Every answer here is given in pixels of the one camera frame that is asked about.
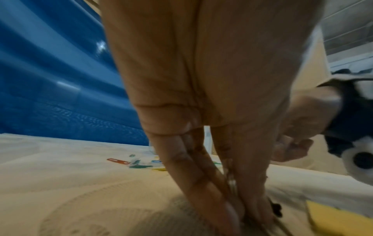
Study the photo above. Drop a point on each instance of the person's left hand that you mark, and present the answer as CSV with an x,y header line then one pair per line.
x,y
221,69

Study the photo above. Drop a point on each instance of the person's right hand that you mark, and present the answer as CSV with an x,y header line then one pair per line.
x,y
309,115

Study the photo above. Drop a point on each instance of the black binder clip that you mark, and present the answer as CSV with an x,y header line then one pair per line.
x,y
276,207

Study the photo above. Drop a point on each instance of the yellow sticky note pad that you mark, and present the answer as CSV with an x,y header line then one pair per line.
x,y
335,219

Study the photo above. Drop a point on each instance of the scattered coloured paper clips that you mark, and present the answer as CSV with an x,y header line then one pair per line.
x,y
118,161

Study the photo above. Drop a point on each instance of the blue plastic sheet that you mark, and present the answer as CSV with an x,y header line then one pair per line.
x,y
58,80

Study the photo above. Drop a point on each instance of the white quilted mattress cover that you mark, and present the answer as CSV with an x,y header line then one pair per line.
x,y
87,196

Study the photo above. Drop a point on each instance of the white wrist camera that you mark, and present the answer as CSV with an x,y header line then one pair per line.
x,y
361,159

